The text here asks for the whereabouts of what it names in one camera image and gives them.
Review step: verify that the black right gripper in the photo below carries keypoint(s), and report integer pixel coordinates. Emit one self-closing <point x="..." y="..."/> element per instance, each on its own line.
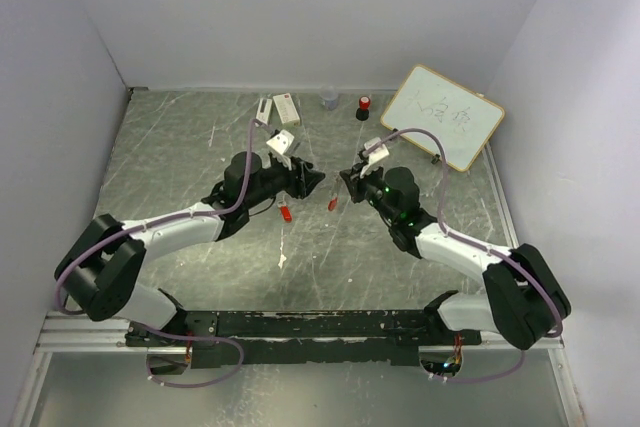
<point x="355" y="183"/>

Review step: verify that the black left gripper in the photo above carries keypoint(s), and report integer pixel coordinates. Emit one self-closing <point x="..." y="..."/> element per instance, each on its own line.
<point x="308" y="179"/>

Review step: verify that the red handled metal key holder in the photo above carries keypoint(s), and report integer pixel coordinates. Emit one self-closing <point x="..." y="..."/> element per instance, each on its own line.
<point x="334" y="194"/>

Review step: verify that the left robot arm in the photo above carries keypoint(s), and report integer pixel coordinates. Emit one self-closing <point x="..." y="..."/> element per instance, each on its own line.
<point x="101" y="270"/>

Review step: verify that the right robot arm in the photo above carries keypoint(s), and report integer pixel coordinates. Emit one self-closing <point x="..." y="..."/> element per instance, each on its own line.
<point x="522" y="300"/>

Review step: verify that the red usb stick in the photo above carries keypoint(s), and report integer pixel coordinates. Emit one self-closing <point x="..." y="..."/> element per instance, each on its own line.
<point x="285" y="211"/>

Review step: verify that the white green staple box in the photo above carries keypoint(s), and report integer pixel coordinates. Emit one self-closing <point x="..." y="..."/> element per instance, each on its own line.
<point x="286" y="109"/>

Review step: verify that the red black stamp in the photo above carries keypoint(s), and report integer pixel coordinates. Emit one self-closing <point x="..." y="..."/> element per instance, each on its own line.
<point x="363" y="110"/>

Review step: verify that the white stapler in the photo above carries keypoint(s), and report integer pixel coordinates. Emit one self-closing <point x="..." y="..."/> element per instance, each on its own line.
<point x="263" y="112"/>

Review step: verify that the clear paperclip jar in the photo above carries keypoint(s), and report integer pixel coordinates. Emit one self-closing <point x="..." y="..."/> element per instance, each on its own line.
<point x="329" y="97"/>

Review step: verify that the yellow framed whiteboard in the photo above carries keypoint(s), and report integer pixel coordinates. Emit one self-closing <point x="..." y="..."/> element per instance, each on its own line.
<point x="462" y="120"/>

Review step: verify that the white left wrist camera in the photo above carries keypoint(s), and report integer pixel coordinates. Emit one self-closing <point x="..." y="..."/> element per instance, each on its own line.
<point x="281" y="147"/>

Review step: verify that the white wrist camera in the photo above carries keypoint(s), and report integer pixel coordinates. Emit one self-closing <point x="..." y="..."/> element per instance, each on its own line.
<point x="373" y="155"/>
<point x="281" y="147"/>

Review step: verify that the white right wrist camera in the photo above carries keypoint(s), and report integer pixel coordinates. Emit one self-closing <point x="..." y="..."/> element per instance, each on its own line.
<point x="373" y="155"/>

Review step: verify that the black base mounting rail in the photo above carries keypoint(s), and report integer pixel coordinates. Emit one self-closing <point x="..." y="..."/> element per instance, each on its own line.
<point x="280" y="338"/>

